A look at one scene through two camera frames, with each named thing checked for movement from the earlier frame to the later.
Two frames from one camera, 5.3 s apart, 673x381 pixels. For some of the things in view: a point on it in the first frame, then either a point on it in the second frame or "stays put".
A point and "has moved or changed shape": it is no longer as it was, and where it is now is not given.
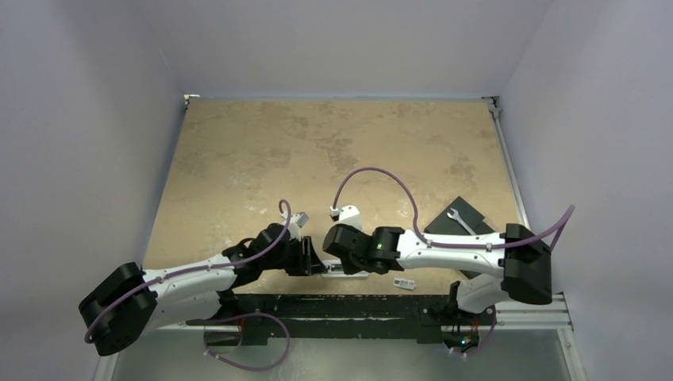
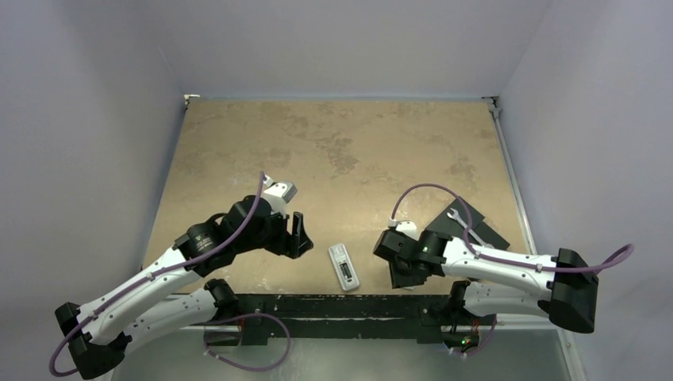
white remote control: x=336 y=270 has moved or changed shape
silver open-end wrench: x=455 y=216 stays put
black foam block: x=473 y=219 stays put
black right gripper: x=333 y=244 -> x=398 y=267
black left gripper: x=307 y=261 -> x=290 y=244
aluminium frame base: x=529 y=339 stays put
